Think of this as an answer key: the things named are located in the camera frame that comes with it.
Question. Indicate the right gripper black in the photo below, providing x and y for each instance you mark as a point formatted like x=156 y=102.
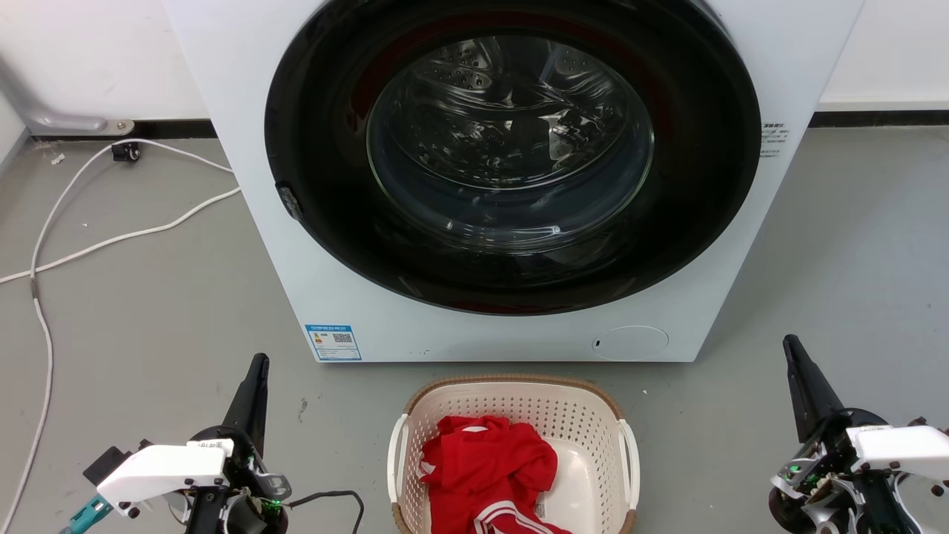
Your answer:
x=830 y=482

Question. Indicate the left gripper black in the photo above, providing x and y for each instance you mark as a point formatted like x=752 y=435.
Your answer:
x=248 y=475

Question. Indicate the teal connector on left arm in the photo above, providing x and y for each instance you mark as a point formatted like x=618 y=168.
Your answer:
x=87 y=515

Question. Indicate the cream perforated laundry basket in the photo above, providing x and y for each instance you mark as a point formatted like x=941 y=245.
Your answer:
x=519 y=404

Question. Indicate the blue energy label sticker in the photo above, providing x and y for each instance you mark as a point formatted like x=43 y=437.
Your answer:
x=333 y=342

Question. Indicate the round white filter cover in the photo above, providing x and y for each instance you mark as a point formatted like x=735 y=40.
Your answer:
x=630 y=343

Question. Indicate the red garment with white stripes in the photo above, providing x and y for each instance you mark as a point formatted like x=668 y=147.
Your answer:
x=485 y=467

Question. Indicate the small black text sticker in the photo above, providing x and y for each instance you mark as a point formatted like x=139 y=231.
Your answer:
x=772 y=139

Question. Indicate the small black floor plug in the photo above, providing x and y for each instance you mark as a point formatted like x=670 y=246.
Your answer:
x=126 y=152

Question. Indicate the white front-load washing machine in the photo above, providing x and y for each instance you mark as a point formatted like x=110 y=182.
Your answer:
x=245 y=111

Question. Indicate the black round glass washer door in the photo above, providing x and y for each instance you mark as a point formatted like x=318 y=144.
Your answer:
x=511 y=148

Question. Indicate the right white wrist camera housing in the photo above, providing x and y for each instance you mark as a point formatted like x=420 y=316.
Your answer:
x=901 y=446

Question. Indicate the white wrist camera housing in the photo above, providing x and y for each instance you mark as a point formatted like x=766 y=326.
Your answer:
x=163 y=469
x=901 y=446

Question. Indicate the left white wrist camera housing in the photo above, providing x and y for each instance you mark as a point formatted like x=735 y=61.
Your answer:
x=163 y=469

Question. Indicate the grey wall pipe with bracket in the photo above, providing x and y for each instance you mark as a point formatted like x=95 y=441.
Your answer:
x=44 y=117

